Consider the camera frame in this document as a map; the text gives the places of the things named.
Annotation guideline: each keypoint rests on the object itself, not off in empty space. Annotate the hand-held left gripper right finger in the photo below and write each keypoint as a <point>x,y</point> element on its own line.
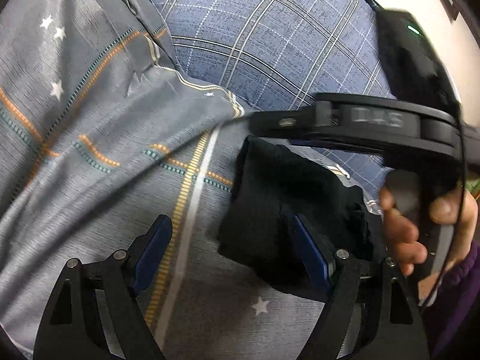
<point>312,257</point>

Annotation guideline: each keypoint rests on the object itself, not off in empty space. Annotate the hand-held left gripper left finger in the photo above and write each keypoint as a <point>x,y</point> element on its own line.
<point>150,258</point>

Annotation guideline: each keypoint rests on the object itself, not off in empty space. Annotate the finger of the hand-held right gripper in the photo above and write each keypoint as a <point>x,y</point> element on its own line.
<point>288,122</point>

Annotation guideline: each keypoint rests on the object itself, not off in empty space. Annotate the black pants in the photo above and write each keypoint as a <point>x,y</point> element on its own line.
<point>281,187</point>

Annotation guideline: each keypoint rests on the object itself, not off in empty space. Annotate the person's right forearm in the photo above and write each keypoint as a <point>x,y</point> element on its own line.
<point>459,307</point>

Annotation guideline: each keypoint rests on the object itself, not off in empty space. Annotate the person's right hand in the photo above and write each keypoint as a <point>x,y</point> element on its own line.
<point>403,232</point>

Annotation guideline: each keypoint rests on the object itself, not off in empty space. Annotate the grey striped bed sheet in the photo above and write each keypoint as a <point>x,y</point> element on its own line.
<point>93,120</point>

